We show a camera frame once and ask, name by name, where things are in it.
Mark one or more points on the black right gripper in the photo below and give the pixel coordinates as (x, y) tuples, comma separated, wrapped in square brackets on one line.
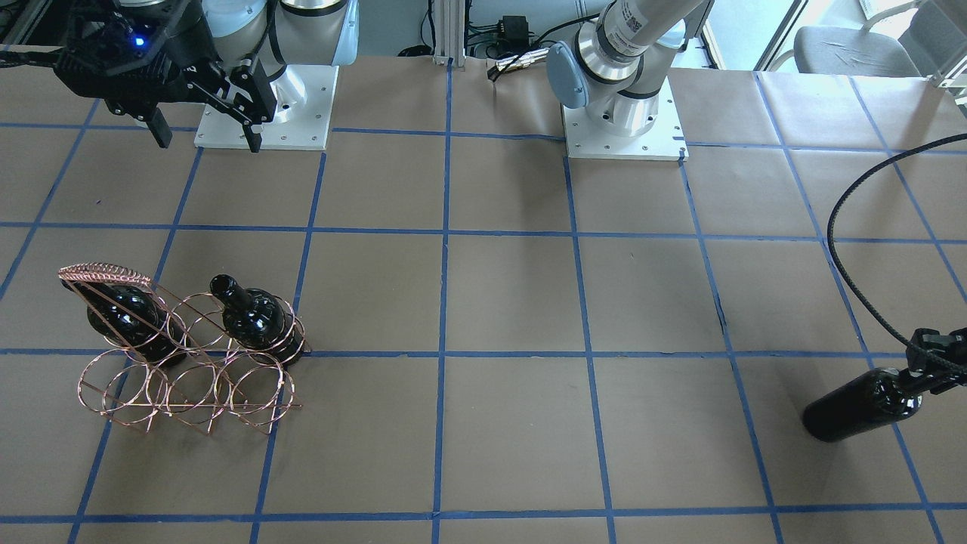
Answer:
[(186, 38)]

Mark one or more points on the aluminium frame post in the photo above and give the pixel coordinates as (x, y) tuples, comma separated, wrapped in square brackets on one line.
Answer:
[(449, 33)]

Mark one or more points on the black power adapter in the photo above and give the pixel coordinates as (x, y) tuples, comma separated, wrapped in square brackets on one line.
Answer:
[(514, 29)]

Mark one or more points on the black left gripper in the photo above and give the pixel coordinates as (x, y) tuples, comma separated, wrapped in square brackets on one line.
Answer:
[(939, 361)]

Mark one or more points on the dark bottle under basket handle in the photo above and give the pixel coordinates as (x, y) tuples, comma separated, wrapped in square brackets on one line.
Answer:
[(126, 315)]

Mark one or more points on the grey office chair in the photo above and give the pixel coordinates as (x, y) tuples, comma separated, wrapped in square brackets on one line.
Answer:
[(932, 46)]

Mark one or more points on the copper wire wine basket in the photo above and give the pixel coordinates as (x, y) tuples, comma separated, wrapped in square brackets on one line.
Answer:
[(218, 378)]

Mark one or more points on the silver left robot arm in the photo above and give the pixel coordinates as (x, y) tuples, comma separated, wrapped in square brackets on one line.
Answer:
[(610, 77)]

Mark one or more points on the dark bottle in basket corner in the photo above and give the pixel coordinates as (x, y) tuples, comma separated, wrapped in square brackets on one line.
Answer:
[(259, 321)]

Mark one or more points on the dark glass wine bottle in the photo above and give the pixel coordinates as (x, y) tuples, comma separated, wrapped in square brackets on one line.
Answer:
[(877, 398)]

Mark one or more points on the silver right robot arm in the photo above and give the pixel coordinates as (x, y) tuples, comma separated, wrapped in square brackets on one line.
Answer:
[(265, 71)]

